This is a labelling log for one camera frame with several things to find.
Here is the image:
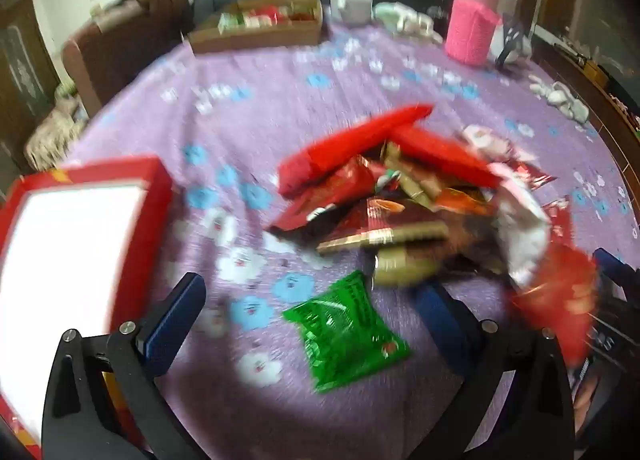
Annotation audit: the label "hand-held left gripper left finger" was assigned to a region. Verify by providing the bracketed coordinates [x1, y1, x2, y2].
[42, 272, 208, 460]

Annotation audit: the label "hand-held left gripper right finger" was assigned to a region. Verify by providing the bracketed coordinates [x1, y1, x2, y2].
[410, 280, 576, 460]

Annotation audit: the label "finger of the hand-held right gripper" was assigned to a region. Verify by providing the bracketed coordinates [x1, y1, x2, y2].
[592, 247, 640, 303]

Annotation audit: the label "bright red snack packet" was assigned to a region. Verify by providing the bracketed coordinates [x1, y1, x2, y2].
[505, 242, 601, 366]

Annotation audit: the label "green snack packet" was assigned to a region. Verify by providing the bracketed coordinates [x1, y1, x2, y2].
[282, 270, 411, 395]

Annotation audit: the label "pile of mixed snack packets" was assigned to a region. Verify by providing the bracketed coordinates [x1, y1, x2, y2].
[267, 125, 573, 291]

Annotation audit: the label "red box tray white inside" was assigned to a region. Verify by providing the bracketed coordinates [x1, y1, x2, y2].
[0, 155, 174, 446]

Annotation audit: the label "long red snack packet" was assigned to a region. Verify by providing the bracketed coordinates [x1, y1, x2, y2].
[277, 104, 435, 198]
[390, 125, 501, 188]

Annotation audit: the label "white crumpled tissues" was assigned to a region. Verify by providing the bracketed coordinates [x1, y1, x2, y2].
[527, 74, 591, 123]

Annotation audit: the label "beige patterned blanket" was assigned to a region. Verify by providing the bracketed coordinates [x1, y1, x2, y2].
[25, 82, 88, 171]

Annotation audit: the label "purple floral tablecloth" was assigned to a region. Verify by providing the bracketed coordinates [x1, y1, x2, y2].
[30, 22, 640, 460]

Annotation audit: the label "brown armchair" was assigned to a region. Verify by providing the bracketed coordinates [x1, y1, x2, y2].
[61, 0, 193, 115]

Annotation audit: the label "bottle with pink knitted sleeve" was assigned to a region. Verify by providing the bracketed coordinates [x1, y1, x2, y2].
[445, 0, 502, 65]

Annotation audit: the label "brown cardboard box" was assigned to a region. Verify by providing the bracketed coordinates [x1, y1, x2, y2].
[187, 0, 325, 54]

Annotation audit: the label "white green plastic bag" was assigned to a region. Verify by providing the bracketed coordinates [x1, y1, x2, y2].
[372, 2, 446, 43]

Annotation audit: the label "dark wooden door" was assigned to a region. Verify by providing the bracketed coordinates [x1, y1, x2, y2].
[0, 0, 61, 175]

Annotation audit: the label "group of small wrapped sweets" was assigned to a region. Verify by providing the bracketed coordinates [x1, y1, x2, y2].
[217, 2, 321, 33]

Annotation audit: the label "white cup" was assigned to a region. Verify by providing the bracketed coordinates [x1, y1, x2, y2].
[327, 0, 375, 26]

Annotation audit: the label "white jug with black handle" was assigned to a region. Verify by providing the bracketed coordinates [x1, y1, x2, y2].
[492, 14, 533, 70]

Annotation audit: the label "wooden wall cabinet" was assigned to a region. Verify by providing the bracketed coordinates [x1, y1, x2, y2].
[520, 0, 640, 141]

